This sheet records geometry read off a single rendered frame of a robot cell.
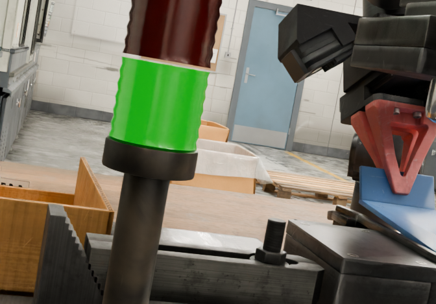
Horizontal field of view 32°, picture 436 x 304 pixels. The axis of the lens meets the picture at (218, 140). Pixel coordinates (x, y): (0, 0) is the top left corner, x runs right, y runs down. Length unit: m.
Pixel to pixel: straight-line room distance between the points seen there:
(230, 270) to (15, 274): 0.18
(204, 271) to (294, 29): 0.27
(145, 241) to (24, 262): 0.25
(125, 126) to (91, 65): 11.01
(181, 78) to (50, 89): 11.03
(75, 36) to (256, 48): 2.73
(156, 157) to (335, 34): 0.37
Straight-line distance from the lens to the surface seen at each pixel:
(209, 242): 0.73
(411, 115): 0.67
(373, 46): 0.54
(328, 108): 12.06
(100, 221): 0.56
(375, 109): 0.64
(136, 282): 0.32
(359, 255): 0.49
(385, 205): 0.64
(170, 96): 0.30
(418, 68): 0.48
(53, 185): 1.00
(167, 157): 0.30
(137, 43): 0.31
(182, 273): 0.45
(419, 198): 0.67
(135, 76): 0.31
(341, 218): 0.63
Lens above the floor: 1.09
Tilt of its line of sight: 5 degrees down
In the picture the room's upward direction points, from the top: 10 degrees clockwise
